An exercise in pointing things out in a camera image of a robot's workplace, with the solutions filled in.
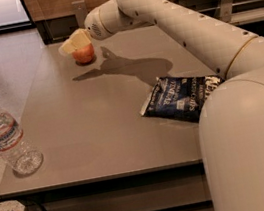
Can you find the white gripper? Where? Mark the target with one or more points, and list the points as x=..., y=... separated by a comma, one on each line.
x=94, y=25

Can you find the red apple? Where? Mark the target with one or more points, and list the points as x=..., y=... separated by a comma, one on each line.
x=84, y=55

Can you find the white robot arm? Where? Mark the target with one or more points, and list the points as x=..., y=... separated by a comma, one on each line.
x=231, y=126

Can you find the clear plastic water bottle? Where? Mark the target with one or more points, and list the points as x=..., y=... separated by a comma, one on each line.
x=15, y=149

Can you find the blue Kettle chips bag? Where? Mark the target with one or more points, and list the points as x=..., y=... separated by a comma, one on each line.
x=179, y=98

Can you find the grey cabinet with drawers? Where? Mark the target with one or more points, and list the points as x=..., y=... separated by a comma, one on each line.
x=99, y=153

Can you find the left metal bracket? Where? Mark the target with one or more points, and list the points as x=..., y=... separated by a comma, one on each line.
x=80, y=12

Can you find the metal rail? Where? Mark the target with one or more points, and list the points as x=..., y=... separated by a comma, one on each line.
x=235, y=6

